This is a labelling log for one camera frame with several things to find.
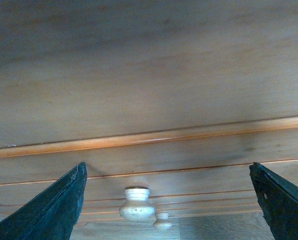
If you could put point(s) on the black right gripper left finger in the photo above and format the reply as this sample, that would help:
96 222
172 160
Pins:
52 214

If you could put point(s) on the wooden nightstand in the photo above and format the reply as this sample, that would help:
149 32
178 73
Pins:
82 69

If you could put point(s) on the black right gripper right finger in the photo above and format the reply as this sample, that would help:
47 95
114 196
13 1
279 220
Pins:
278 199

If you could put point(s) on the wooden drawer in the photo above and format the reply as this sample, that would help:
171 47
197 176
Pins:
250 226
208 175

